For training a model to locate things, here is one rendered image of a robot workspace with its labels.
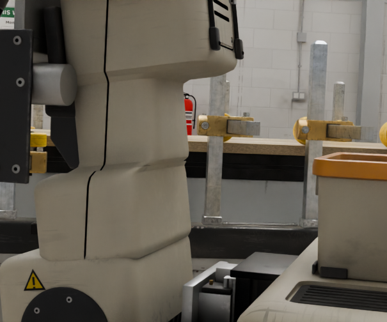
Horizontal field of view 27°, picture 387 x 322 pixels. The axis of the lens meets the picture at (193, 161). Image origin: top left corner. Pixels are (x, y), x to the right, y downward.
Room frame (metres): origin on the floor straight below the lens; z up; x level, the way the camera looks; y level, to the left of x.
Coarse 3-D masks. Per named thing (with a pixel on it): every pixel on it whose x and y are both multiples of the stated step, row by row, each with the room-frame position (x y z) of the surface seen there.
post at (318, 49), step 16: (320, 48) 1.99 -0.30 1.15; (320, 64) 1.99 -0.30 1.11; (320, 80) 1.99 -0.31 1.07; (320, 96) 1.99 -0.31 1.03; (320, 112) 1.99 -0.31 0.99; (320, 144) 2.00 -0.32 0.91; (304, 160) 2.02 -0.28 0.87; (304, 176) 2.02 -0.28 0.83; (304, 192) 2.01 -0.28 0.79; (304, 208) 2.00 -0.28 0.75
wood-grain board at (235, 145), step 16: (48, 144) 2.10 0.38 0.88; (192, 144) 2.15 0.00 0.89; (224, 144) 2.16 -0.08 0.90; (240, 144) 2.16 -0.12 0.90; (256, 144) 2.17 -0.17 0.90; (272, 144) 2.17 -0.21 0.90; (288, 144) 2.22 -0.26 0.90; (336, 144) 2.46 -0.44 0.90; (352, 144) 2.55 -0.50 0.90; (368, 144) 2.64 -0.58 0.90
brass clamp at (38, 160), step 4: (32, 152) 1.91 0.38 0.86; (36, 152) 1.91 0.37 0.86; (40, 152) 1.92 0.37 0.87; (44, 152) 1.93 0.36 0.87; (32, 156) 1.91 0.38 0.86; (36, 156) 1.91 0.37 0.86; (40, 156) 1.91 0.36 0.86; (44, 156) 1.91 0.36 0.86; (32, 160) 1.91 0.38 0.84; (36, 160) 1.91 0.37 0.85; (40, 160) 1.91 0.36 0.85; (44, 160) 1.91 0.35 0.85; (32, 164) 1.91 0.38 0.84; (36, 164) 1.91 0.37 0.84; (40, 164) 1.91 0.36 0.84; (44, 164) 1.91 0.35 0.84; (32, 168) 1.91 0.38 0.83; (36, 168) 1.91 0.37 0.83; (40, 168) 1.91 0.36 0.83; (44, 168) 1.91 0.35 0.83; (32, 172) 1.91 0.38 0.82; (36, 172) 1.91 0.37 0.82; (40, 172) 1.91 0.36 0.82; (44, 172) 1.91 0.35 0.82
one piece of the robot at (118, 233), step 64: (64, 0) 0.88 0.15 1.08; (128, 0) 0.85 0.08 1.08; (192, 0) 0.84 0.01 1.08; (128, 64) 0.85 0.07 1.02; (192, 64) 0.84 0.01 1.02; (128, 128) 0.87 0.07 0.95; (64, 192) 0.84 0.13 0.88; (128, 192) 0.83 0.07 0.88; (64, 256) 0.84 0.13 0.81; (128, 256) 0.82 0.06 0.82; (64, 320) 0.83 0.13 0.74; (128, 320) 0.82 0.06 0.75
